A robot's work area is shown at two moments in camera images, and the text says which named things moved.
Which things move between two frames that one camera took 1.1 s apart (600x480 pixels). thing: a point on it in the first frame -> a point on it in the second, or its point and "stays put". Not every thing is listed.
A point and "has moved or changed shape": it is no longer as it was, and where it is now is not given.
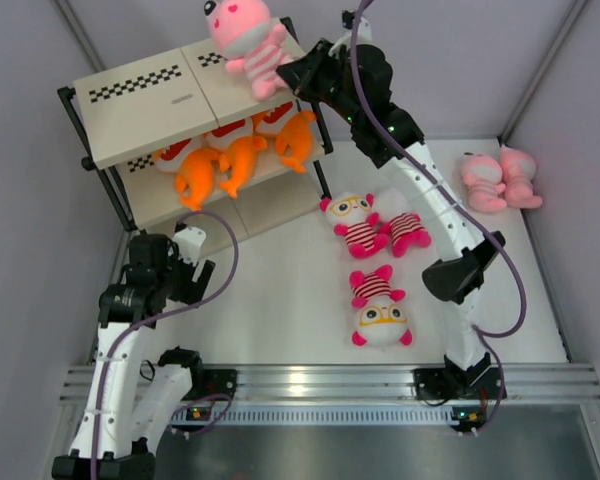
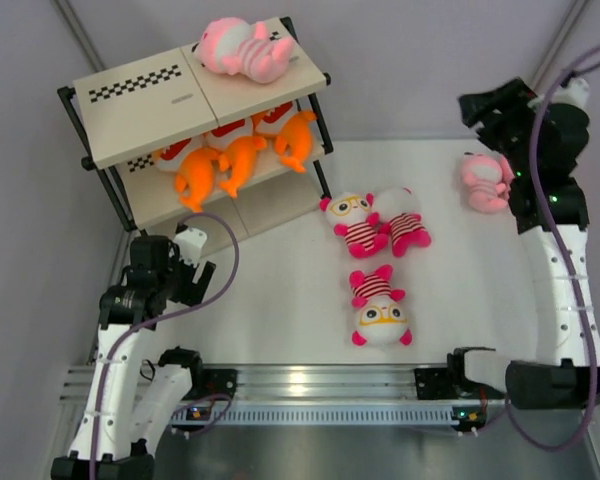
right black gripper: [303, 73] -> [505, 101]
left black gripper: [190, 290] stays put
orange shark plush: [295, 139] stays put
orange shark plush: [195, 180] stays put
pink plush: [250, 41] has moved or changed shape
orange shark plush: [240, 160] stays put
